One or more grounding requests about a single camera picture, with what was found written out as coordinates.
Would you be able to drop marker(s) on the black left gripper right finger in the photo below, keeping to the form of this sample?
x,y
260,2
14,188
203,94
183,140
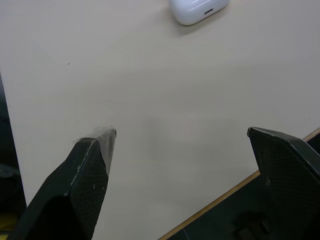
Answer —
x,y
287,180

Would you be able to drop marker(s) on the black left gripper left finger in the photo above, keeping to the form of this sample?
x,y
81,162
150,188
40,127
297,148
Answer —
x,y
75,190

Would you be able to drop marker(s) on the white earbuds charging case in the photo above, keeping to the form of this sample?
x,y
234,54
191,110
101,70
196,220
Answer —
x,y
197,10

